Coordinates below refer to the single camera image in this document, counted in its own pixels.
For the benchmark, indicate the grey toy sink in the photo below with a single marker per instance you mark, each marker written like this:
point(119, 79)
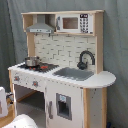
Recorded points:
point(74, 74)

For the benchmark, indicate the wooden toy kitchen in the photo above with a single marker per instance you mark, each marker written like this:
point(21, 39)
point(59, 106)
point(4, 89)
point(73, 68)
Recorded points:
point(63, 49)

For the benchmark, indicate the grey range hood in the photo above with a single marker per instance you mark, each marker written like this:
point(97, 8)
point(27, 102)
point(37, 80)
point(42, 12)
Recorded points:
point(41, 24)

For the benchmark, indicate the black toy stovetop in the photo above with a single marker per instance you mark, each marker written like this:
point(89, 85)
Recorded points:
point(41, 67)

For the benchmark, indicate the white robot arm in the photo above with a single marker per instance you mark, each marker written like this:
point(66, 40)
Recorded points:
point(21, 121)

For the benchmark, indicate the right oven knob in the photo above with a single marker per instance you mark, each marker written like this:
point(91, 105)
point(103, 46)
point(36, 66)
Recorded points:
point(35, 83)

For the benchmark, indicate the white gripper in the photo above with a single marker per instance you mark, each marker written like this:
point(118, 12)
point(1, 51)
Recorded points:
point(3, 103)

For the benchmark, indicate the left oven knob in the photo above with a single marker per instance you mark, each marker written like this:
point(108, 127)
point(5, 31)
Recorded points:
point(16, 78)

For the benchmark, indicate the black toy faucet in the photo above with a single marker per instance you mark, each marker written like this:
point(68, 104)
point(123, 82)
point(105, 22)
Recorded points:
point(83, 63)

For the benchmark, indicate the toy microwave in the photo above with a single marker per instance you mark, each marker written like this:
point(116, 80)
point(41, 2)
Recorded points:
point(74, 23)

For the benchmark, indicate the oven knob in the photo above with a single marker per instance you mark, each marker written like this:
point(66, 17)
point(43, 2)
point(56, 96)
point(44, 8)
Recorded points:
point(16, 78)
point(35, 83)

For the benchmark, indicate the silver toy pot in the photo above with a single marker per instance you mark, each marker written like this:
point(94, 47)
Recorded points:
point(32, 61)

